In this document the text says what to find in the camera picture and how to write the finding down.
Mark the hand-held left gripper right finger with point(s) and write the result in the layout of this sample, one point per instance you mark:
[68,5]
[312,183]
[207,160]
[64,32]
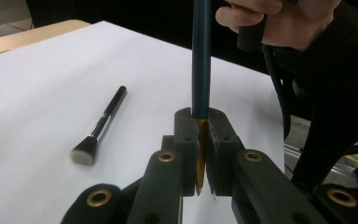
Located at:
[222,149]

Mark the black makeup brush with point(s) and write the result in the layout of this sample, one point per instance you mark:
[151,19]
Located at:
[101,124]

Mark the metal floor rail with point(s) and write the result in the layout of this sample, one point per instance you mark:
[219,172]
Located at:
[298,152]

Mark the black curtain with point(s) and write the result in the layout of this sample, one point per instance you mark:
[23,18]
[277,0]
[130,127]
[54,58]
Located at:
[121,12]

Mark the dark pencil with orange tip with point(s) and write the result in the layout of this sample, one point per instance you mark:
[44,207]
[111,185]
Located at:
[201,62]

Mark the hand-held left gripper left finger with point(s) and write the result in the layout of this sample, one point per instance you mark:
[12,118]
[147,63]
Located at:
[186,146]

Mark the white table mat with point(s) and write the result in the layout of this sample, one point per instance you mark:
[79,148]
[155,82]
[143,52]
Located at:
[43,109]

